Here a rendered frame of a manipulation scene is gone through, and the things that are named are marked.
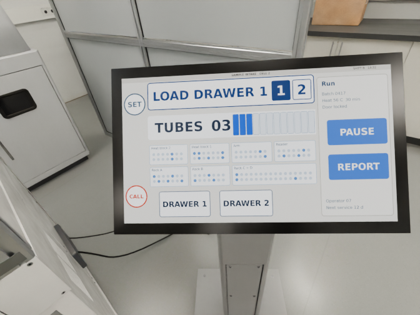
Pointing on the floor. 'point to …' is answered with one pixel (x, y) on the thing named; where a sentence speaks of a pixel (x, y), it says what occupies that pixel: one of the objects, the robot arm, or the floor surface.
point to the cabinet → (65, 262)
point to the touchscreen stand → (240, 279)
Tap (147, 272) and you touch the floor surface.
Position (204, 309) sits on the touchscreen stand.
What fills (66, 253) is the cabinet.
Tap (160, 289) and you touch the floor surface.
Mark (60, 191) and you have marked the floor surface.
